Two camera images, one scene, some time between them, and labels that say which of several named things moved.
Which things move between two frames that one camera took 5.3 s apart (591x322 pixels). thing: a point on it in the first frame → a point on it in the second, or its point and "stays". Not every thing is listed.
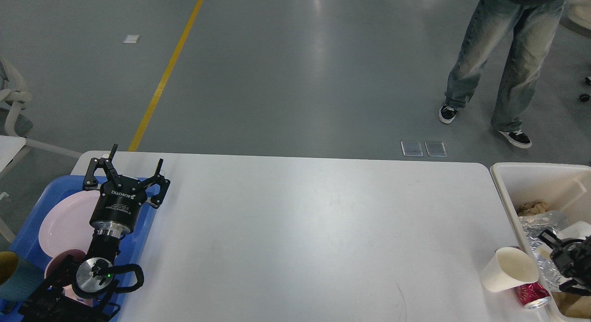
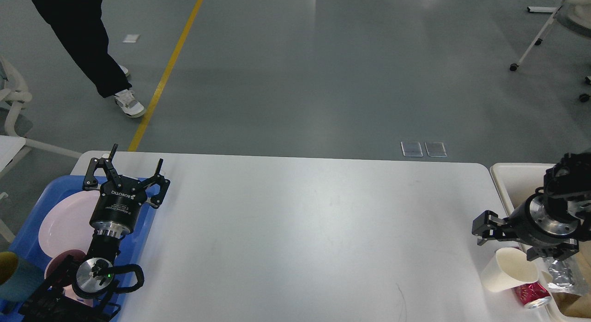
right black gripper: x=572 y=258 → x=530 y=225
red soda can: x=532 y=294 stays
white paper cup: x=507 y=268 stays
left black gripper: x=118 y=208 stays
